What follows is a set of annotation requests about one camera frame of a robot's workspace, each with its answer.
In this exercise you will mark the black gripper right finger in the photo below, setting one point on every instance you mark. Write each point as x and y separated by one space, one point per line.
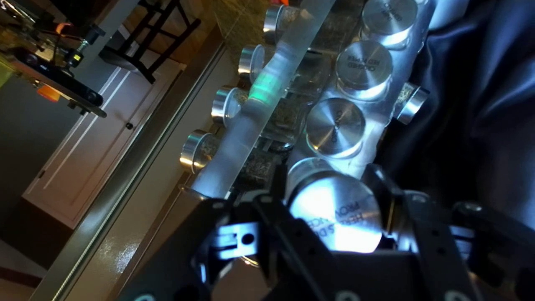
429 234

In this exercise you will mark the white cabinet door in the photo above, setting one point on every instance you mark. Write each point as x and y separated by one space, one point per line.
89 151

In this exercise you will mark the dark window curtain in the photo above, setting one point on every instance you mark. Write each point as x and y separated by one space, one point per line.
479 111

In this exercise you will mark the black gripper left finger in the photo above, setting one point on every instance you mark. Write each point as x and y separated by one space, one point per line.
268 268

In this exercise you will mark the black stool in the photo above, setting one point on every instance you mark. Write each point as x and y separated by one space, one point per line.
126 60

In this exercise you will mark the steel revolving spice rack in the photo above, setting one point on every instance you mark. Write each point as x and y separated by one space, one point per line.
262 127

